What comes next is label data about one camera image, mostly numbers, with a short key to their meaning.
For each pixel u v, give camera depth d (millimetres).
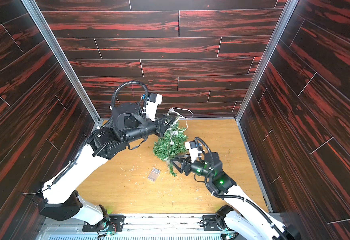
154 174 891
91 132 1178
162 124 472
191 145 620
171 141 638
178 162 691
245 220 565
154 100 475
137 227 736
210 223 734
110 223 725
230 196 513
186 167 606
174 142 640
